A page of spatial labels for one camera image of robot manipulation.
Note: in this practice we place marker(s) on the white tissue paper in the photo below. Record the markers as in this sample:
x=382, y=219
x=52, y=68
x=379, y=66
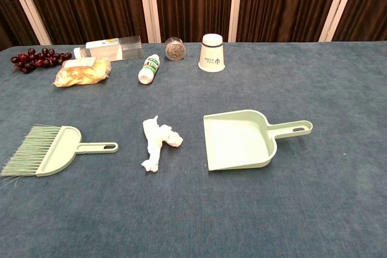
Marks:
x=157, y=137

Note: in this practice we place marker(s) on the mint green dustpan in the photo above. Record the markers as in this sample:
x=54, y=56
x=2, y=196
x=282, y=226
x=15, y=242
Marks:
x=236, y=140

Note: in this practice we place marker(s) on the mint green hand broom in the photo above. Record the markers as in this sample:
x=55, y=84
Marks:
x=60, y=152

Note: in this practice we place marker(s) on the upturned white paper cup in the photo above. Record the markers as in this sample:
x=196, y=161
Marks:
x=211, y=55

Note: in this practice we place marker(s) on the small white green bottle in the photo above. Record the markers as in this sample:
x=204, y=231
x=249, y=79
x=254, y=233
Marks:
x=149, y=69

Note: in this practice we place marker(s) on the clear plastic water bottle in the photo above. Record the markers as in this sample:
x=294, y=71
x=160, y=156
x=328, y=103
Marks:
x=115, y=48

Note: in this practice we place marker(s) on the dark brown curtain panel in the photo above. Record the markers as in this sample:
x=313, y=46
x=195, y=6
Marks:
x=12, y=19
x=193, y=1
x=369, y=1
x=287, y=1
x=90, y=1

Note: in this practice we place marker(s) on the packaged bread in wrapper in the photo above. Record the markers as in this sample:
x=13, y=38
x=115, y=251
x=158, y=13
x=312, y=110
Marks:
x=81, y=73

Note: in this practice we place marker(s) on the blue table cloth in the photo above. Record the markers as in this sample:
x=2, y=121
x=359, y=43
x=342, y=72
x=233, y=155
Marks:
x=272, y=209

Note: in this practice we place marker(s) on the dark red grape bunch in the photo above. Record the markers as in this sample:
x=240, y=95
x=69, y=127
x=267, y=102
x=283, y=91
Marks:
x=30, y=58

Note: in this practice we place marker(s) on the white screen frame post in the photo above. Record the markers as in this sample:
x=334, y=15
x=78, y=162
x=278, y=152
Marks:
x=236, y=4
x=28, y=7
x=338, y=7
x=148, y=4

